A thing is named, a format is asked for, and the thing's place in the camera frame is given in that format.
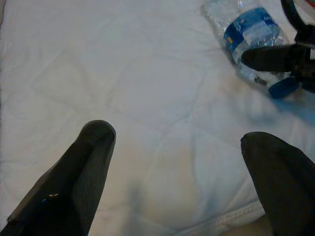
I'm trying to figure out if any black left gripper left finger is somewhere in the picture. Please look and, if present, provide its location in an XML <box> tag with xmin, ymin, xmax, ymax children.
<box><xmin>4</xmin><ymin>119</ymin><xmax>117</xmax><ymax>236</ymax></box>

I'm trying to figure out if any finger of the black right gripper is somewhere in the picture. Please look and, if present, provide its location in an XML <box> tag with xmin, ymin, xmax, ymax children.
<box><xmin>242</xmin><ymin>45</ymin><xmax>295</xmax><ymax>73</ymax></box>

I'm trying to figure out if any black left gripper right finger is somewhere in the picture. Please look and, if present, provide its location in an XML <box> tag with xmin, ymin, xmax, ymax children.
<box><xmin>240</xmin><ymin>131</ymin><xmax>315</xmax><ymax>236</ymax></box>

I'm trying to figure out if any clear blue label water bottle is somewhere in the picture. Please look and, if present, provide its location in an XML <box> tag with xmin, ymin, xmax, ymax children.
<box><xmin>201</xmin><ymin>0</ymin><xmax>300</xmax><ymax>99</ymax></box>

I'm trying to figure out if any white quilted mattress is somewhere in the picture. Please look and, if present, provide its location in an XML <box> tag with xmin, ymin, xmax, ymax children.
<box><xmin>0</xmin><ymin>0</ymin><xmax>315</xmax><ymax>236</ymax></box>

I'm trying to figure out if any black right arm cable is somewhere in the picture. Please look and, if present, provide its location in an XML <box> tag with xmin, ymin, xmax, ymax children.
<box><xmin>280</xmin><ymin>0</ymin><xmax>315</xmax><ymax>27</ymax></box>

